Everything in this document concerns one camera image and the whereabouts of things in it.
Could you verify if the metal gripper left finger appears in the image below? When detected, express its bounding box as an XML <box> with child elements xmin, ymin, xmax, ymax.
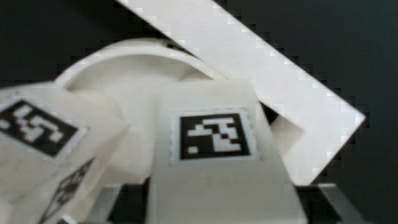
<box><xmin>81</xmin><ymin>185</ymin><xmax>120</xmax><ymax>224</ymax></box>

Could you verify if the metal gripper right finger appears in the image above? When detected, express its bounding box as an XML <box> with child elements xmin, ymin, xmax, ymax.
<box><xmin>317</xmin><ymin>183</ymin><xmax>372</xmax><ymax>224</ymax></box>

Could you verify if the white stool leg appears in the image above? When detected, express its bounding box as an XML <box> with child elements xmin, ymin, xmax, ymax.
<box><xmin>0</xmin><ymin>82</ymin><xmax>127</xmax><ymax>224</ymax></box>
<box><xmin>145</xmin><ymin>80</ymin><xmax>307</xmax><ymax>224</ymax></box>

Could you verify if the white right fence rail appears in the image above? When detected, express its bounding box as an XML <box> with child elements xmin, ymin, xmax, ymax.
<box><xmin>117</xmin><ymin>0</ymin><xmax>365</xmax><ymax>185</ymax></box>

